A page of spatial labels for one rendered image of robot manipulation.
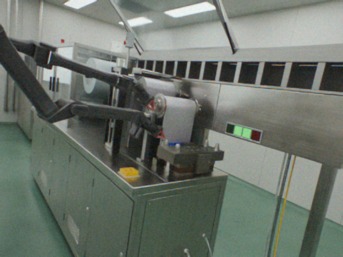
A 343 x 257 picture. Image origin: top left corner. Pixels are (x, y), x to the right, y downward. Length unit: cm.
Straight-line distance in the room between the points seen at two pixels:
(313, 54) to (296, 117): 29
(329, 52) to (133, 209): 111
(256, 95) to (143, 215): 85
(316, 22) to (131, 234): 356
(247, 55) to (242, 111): 32
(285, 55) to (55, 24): 610
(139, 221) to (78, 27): 622
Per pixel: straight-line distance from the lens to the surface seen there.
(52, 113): 101
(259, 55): 145
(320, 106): 125
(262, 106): 138
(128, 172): 125
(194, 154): 138
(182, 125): 153
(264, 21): 449
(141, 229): 128
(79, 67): 133
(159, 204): 127
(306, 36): 405
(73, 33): 703
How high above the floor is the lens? 135
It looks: 9 degrees down
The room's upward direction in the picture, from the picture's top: 9 degrees clockwise
